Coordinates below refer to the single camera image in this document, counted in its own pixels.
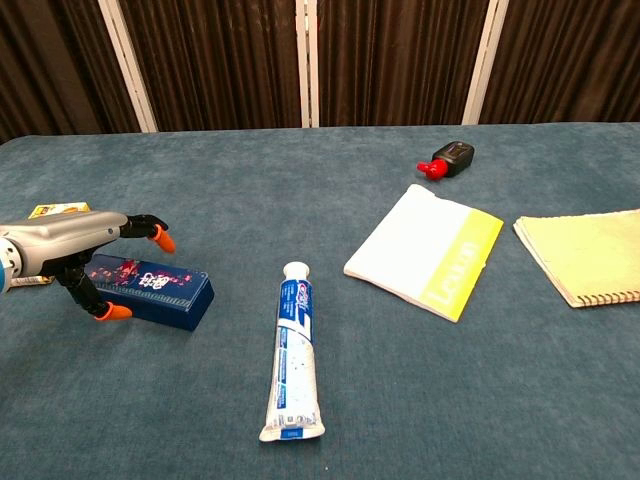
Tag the dark brown curtain panel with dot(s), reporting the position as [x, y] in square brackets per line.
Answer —
[400, 60]
[565, 60]
[215, 60]
[50, 60]

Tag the white and yellow book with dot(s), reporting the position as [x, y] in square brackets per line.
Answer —
[420, 250]

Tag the tan spiral notebook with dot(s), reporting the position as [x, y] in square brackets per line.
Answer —
[585, 255]

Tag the blue felt table mat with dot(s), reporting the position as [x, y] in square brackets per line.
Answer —
[400, 400]

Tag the white frame post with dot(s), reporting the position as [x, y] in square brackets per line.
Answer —
[128, 65]
[314, 75]
[484, 60]

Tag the yellow snack box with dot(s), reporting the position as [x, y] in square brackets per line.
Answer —
[60, 209]

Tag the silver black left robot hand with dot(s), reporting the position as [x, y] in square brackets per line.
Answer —
[55, 240]

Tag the white blue toothpaste tube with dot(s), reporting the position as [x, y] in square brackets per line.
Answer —
[295, 360]

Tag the blue cardboard glasses case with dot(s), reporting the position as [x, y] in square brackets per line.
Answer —
[160, 295]

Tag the black bottle red cap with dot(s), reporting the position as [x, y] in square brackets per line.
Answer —
[455, 156]

